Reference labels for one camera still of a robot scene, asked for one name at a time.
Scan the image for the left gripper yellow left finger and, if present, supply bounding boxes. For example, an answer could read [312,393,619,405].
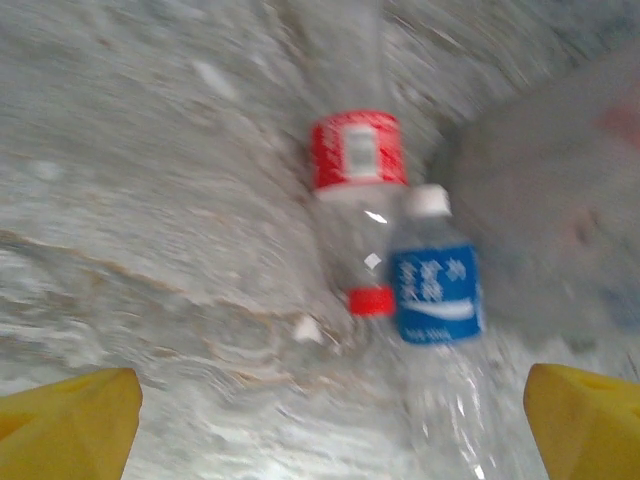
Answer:
[0,367,145,480]

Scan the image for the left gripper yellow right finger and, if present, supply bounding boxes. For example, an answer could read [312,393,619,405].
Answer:
[523,363,640,480]

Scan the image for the blue label white cap bottle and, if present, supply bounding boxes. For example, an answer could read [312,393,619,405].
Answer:
[387,183,551,480]

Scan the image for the translucent plastic bin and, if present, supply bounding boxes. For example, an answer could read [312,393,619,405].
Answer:
[439,44,640,351]

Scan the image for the small red label plastic bottle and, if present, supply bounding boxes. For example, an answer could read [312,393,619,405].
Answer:
[292,0,414,320]

